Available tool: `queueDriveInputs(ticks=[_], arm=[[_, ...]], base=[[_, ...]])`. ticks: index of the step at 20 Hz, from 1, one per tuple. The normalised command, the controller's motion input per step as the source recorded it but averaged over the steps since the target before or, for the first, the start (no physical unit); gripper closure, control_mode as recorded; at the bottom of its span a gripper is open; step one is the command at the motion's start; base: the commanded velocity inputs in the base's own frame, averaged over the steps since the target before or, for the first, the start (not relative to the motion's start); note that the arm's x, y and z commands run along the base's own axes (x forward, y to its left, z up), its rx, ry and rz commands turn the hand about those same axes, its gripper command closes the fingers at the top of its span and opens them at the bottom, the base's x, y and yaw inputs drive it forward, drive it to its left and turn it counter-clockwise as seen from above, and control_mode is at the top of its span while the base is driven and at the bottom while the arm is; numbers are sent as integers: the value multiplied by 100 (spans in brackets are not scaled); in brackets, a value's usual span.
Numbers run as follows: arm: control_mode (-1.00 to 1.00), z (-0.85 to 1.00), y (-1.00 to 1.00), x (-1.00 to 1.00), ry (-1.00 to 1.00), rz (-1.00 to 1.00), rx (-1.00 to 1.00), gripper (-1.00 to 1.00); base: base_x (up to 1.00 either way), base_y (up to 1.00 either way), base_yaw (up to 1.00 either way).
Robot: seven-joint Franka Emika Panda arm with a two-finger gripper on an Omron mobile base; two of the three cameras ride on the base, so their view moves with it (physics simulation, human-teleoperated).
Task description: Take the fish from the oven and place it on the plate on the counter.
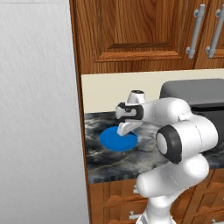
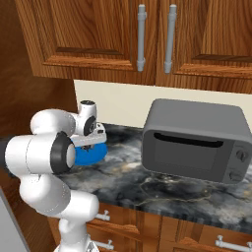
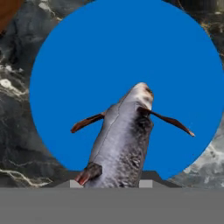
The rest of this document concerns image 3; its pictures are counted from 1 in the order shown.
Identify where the round blue plate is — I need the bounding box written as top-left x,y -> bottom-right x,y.
29,0 -> 224,180

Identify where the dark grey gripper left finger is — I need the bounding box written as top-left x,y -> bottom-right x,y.
52,170 -> 88,189

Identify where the grey fish with brown fins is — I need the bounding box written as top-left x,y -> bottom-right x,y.
70,81 -> 196,189

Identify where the brown wooden object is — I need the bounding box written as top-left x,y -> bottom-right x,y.
0,0 -> 25,33

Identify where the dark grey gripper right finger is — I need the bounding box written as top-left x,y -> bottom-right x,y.
138,170 -> 182,189

